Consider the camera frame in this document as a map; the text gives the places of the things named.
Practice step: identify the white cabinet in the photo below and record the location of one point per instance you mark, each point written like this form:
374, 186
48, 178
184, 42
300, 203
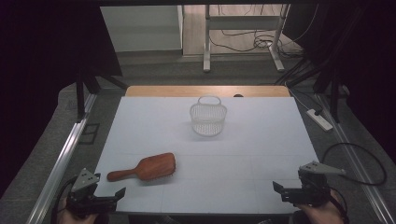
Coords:
141, 28

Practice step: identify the white power strip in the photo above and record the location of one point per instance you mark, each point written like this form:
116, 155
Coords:
319, 120

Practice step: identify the aluminium rail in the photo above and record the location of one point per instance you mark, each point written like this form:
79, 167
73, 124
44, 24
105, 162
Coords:
56, 172
353, 155

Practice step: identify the dark curtain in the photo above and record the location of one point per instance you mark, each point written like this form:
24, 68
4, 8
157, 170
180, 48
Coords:
46, 62
367, 62

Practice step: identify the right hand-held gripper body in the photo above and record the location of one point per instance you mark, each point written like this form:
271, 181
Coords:
313, 189

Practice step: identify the person's left hand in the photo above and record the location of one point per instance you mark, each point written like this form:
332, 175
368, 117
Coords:
76, 219

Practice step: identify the black metal stand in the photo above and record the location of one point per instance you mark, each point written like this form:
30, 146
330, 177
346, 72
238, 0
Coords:
334, 93
81, 93

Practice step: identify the person's right hand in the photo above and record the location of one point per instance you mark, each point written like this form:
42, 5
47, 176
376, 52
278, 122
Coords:
325, 214

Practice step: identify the wooden hairbrush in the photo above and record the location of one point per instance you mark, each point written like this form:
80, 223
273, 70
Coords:
152, 167

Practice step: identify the white plastic basket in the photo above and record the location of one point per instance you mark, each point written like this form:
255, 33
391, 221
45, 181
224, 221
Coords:
208, 119

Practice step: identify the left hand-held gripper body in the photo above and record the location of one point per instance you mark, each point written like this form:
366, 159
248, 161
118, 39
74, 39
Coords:
81, 196

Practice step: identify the black plug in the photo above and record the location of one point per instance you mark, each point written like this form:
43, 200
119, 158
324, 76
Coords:
318, 112

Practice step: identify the white desk frame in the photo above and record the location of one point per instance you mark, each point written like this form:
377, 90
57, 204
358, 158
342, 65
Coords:
243, 22

